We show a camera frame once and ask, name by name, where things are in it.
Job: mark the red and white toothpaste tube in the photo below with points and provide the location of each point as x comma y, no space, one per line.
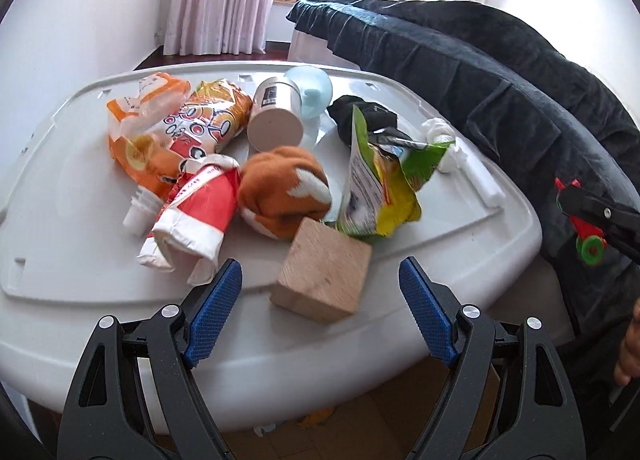
200,210

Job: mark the black cloth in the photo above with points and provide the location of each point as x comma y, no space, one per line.
350,115

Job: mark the orange white plastic bag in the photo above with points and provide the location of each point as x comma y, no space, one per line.
145,140

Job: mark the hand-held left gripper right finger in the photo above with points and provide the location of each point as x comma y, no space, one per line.
425,305

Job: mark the wooden block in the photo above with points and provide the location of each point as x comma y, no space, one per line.
320,275

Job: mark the red green plastic toy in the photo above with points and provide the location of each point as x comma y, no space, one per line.
592,250

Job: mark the small white ribbed cup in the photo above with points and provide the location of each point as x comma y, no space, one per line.
137,217

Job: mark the light blue rubber toy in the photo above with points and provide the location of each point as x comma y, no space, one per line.
317,90

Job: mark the white bed skirt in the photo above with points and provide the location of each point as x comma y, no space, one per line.
310,47

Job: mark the green snack bag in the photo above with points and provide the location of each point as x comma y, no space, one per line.
385,195

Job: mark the white cylindrical cup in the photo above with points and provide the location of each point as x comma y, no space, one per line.
275,127

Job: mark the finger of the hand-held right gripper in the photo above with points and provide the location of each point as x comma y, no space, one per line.
619,226

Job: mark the orange and white plush toy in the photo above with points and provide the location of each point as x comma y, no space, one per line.
275,185

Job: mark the person's right hand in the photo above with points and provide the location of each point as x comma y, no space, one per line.
630,345

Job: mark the orange yellow snack packet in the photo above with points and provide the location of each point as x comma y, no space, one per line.
220,115

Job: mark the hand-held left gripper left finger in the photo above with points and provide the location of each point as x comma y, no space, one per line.
216,307

